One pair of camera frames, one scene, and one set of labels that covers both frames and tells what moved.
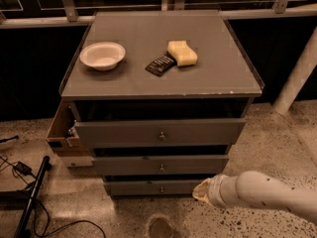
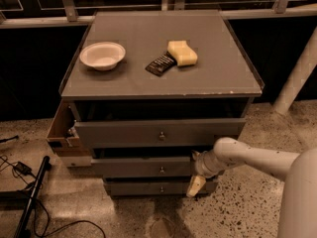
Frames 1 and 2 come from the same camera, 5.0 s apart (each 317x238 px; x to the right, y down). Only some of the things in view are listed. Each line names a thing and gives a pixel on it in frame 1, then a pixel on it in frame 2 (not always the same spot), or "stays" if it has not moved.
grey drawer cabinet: (159, 98) stays
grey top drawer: (159, 133) stays
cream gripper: (215, 189) → (200, 167)
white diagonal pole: (299, 75) stays
